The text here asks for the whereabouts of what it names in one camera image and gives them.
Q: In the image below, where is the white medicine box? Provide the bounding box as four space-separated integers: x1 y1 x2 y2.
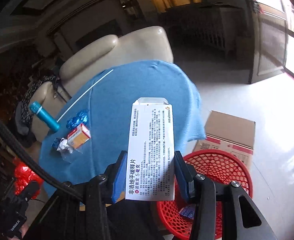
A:
125 98 175 202

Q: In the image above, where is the blue plastic bag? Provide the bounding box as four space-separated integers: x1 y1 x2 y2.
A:
66 109 88 130

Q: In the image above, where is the red mesh trash basket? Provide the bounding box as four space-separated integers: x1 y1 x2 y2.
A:
157 150 254 239

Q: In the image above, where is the blue packet in basket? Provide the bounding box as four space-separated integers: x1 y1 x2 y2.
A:
178 204 196 220

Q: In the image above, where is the clear plastic bag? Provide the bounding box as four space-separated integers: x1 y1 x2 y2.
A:
61 148 82 164

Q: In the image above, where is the cardboard box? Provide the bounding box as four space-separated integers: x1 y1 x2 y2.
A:
193 111 256 169

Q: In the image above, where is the red toy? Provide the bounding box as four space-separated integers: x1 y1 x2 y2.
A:
14 159 44 195

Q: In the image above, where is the white crumpled wrapper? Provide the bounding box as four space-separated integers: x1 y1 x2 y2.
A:
51 138 74 154

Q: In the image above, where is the orange red medicine box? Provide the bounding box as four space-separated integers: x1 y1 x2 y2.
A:
67 124 91 149

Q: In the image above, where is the teal thermos bottle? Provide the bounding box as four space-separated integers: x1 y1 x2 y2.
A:
29 101 60 132

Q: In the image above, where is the black white patterned cloth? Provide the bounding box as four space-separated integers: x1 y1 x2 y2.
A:
20 75 57 126

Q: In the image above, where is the blue tablecloth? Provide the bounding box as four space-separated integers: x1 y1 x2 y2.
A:
38 60 206 184

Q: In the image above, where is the white stick on table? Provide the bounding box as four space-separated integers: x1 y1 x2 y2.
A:
56 68 115 123

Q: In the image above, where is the cream leather sofa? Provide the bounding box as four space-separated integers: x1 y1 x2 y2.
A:
21 25 174 143

